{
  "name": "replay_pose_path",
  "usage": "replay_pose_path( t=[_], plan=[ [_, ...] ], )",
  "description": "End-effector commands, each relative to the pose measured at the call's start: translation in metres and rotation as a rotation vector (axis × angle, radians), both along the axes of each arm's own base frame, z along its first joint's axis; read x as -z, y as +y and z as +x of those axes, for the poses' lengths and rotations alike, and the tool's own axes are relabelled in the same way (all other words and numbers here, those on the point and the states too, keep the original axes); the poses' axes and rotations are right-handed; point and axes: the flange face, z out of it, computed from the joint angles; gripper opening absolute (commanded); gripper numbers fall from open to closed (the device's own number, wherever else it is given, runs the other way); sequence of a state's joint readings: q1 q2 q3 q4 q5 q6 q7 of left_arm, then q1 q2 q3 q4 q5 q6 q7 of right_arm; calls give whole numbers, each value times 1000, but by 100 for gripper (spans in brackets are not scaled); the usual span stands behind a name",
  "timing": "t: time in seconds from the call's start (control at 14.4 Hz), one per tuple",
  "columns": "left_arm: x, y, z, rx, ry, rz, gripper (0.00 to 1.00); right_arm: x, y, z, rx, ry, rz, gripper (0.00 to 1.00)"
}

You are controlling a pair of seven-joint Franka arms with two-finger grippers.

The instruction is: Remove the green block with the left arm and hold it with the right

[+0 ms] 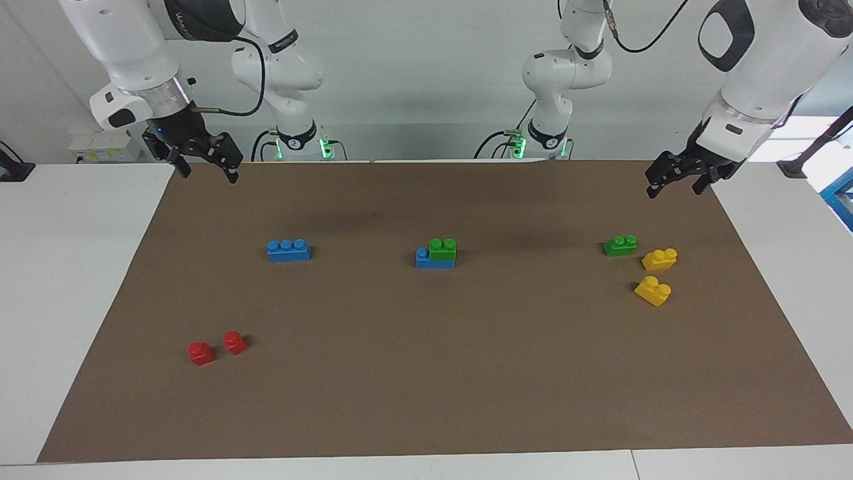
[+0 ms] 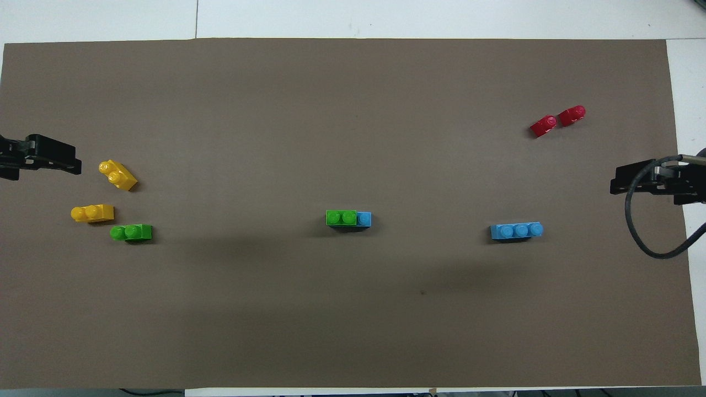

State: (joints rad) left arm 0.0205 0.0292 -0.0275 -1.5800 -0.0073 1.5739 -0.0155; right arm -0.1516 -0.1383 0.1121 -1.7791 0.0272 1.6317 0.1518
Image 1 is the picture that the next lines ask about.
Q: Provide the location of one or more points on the brown paper table mat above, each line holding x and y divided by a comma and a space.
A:
426, 366

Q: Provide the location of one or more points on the white wall socket box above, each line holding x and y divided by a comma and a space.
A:
103, 146

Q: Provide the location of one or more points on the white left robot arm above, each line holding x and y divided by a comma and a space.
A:
766, 53

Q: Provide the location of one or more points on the yellow two-stud toy block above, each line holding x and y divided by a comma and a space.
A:
652, 292
660, 260

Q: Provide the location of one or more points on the blue three-stud toy block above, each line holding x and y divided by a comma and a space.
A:
422, 260
288, 252

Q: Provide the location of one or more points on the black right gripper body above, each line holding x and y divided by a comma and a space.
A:
176, 136

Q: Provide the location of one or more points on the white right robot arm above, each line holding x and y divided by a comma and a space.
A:
120, 40

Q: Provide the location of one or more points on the black table clamp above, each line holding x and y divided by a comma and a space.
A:
13, 170

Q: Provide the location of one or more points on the green two-stud toy block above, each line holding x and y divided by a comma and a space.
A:
618, 247
443, 250

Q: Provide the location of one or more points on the blue frame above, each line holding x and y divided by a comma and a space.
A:
841, 200

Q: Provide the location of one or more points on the red one-stud toy block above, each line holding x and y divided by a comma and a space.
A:
200, 354
234, 344

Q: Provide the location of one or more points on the black stand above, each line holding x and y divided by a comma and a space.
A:
793, 166

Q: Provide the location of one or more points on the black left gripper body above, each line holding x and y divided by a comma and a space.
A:
710, 160

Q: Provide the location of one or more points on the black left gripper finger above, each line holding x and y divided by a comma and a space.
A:
666, 172
705, 181

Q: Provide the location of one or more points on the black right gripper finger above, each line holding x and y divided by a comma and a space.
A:
226, 154
181, 164

